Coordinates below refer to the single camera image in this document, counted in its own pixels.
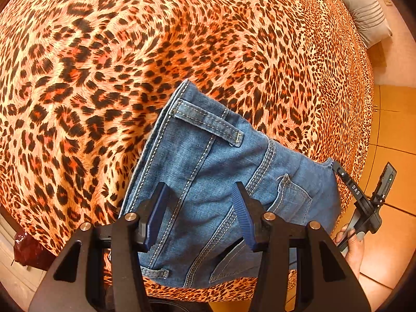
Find person's right hand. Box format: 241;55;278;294
333;224;366;280

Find dark red plastic bag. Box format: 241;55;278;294
13;229;57;271

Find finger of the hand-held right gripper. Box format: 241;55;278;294
331;161;364;204

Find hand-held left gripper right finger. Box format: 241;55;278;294
231;182;372;312

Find grey striped pillow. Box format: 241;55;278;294
336;0;393;49

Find blue denim pants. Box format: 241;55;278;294
120;79;342;289

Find leopard print bed sheet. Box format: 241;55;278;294
0;0;374;303

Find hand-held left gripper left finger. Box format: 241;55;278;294
28;182;171;312

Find person's right forearm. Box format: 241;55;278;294
356;275;395;312

